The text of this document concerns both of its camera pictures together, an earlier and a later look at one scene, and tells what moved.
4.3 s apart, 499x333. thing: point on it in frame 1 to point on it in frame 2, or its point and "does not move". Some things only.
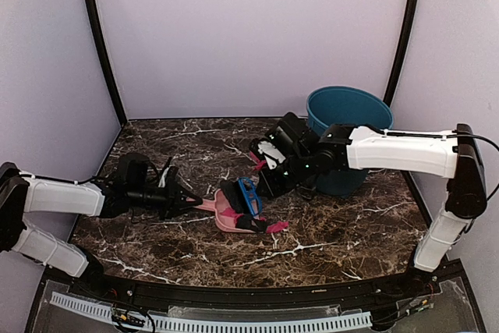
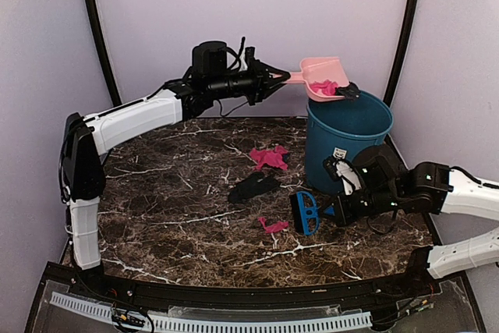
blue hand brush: (252, 195) to (306, 213)
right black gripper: (272, 189) to (343, 215)
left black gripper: (175, 201) to (263, 80)
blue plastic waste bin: (337, 105) does not move
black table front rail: (110, 285) does not move
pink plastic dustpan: (218, 205) to (322, 76)
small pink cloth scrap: (231, 212) to (327, 86)
